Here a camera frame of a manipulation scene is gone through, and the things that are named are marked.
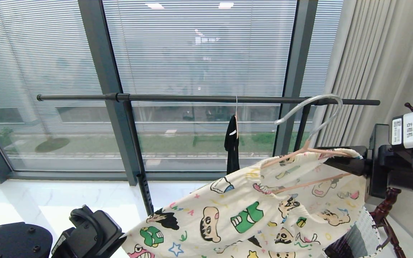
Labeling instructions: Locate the black t-shirt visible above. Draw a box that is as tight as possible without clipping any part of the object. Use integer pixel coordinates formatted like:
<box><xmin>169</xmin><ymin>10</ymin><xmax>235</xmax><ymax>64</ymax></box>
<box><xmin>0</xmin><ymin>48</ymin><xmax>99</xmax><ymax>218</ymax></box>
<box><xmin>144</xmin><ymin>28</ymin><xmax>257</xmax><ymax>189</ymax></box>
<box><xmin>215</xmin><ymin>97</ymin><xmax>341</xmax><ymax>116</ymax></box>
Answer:
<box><xmin>224</xmin><ymin>115</ymin><xmax>240</xmax><ymax>175</ymax></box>

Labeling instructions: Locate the pink clothes hanger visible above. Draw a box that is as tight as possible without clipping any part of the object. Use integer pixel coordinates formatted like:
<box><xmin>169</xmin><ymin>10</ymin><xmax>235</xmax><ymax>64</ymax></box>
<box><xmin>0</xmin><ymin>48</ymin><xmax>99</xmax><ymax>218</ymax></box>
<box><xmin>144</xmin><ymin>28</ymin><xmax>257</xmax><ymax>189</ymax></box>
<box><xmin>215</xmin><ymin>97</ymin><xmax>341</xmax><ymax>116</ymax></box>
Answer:
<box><xmin>234</xmin><ymin>95</ymin><xmax>239</xmax><ymax>139</ymax></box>
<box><xmin>260</xmin><ymin>94</ymin><xmax>354</xmax><ymax>195</ymax></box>

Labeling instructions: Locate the white laundry basket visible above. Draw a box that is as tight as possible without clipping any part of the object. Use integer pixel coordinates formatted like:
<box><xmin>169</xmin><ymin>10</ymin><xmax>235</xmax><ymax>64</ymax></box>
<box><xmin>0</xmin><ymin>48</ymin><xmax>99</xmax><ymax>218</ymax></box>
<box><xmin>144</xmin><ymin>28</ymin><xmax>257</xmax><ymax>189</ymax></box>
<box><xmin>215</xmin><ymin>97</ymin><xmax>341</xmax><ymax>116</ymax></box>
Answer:
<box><xmin>323</xmin><ymin>206</ymin><xmax>393</xmax><ymax>258</ymax></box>

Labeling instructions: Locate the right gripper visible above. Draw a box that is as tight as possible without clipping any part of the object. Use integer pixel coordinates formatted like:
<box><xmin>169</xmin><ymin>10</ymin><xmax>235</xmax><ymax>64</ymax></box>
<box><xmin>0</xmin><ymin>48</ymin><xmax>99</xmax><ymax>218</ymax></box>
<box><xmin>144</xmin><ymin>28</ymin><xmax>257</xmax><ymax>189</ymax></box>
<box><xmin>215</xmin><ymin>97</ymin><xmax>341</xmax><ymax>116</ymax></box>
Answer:
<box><xmin>316</xmin><ymin>124</ymin><xmax>413</xmax><ymax>199</ymax></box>

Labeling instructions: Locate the black clothes rack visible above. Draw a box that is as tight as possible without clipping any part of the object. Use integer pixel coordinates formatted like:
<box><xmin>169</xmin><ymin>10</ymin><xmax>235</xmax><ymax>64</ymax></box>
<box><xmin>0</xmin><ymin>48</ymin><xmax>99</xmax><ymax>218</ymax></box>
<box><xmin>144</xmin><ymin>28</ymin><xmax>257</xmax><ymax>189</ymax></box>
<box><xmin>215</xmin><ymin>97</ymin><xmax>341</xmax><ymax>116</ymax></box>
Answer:
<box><xmin>36</xmin><ymin>93</ymin><xmax>381</xmax><ymax>216</ymax></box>

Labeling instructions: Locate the window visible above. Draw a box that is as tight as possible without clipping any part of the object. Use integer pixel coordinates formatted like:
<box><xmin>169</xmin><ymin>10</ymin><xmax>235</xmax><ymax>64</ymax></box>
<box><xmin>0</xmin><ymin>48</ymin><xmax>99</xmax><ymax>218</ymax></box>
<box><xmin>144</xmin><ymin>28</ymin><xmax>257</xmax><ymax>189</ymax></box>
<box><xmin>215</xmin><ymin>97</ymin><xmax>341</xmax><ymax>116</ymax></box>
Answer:
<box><xmin>0</xmin><ymin>0</ymin><xmax>345</xmax><ymax>185</ymax></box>

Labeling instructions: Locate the cream printed garment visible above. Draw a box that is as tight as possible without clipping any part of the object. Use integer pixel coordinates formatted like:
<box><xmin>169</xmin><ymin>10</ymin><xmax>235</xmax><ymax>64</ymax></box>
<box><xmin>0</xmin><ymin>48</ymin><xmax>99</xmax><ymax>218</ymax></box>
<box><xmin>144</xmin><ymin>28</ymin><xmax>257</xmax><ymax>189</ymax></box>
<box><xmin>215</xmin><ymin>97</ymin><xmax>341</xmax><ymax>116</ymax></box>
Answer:
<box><xmin>122</xmin><ymin>148</ymin><xmax>367</xmax><ymax>258</ymax></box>

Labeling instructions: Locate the black cable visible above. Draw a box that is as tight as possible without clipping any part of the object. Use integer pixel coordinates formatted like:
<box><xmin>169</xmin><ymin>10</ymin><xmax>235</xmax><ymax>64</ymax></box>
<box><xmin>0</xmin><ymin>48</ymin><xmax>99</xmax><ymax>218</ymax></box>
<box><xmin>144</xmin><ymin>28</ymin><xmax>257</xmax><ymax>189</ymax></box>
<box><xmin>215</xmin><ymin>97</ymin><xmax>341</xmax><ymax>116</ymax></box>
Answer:
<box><xmin>69</xmin><ymin>206</ymin><xmax>104</xmax><ymax>248</ymax></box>

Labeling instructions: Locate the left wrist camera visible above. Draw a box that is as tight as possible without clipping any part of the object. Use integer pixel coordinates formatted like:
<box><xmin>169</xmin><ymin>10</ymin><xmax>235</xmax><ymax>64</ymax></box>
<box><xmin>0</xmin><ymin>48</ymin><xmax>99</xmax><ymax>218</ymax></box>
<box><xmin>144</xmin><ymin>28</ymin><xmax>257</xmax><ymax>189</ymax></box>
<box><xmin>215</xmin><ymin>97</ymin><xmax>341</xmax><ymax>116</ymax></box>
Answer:
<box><xmin>51</xmin><ymin>205</ymin><xmax>127</xmax><ymax>258</ymax></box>

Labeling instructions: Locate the dark red wooden coat stand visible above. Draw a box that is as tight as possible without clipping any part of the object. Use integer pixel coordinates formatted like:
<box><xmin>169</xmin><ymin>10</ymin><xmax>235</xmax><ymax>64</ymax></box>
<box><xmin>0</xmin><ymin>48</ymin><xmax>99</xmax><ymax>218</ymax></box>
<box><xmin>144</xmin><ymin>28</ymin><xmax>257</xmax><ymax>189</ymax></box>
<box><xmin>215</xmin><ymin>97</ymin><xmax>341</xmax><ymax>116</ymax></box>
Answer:
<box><xmin>370</xmin><ymin>56</ymin><xmax>413</xmax><ymax>258</ymax></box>

